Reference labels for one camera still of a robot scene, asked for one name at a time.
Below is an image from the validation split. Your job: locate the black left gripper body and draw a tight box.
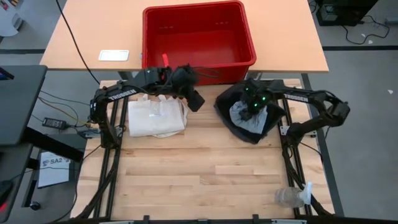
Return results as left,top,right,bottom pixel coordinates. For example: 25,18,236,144
170,64,200,96

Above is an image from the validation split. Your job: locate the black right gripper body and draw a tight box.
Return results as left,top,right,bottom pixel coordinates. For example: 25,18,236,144
238,80,274,116

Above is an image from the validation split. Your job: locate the light grey garment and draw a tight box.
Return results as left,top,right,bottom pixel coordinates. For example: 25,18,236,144
229,100,269,135

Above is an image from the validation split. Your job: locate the black garment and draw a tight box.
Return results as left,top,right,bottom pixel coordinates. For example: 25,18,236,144
213,81,287,145

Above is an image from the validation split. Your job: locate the red plastic laundry basket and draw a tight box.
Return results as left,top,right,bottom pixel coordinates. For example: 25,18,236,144
141,0,257,86

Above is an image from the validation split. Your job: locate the white folded garment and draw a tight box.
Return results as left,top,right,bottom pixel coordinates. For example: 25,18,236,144
127,94,190,139

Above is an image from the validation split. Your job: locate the tan wooden side table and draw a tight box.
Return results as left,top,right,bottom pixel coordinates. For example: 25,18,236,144
39,0,330,74

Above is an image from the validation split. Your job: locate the white flat card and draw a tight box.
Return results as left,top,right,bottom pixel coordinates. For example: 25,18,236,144
98,49,130,62

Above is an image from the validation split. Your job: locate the clear plastic spray bottle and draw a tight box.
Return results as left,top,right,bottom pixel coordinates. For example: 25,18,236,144
274,181,313,208

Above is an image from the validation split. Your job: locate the black equipment case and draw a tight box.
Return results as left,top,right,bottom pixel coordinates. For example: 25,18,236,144
315,0,379,27

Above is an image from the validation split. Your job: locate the black power adapter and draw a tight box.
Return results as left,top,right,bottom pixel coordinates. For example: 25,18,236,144
42,117,68,131

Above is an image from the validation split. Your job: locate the white printed paper sheet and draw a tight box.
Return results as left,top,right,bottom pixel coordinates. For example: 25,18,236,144
37,151,72,189

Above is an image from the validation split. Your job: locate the dark grey desk surface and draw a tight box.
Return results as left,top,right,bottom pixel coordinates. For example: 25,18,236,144
0,64,49,147

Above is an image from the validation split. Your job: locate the white machine base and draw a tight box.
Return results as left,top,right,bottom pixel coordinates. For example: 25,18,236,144
0,0,24,37

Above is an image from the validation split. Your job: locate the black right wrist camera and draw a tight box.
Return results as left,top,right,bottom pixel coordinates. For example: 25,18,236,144
243,83,271,110

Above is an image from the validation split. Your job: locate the black aluminium table frame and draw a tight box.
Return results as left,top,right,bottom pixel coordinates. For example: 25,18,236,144
74,79,335,224

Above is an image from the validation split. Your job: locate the long black cable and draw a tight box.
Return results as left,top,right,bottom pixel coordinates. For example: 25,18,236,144
55,0,101,85

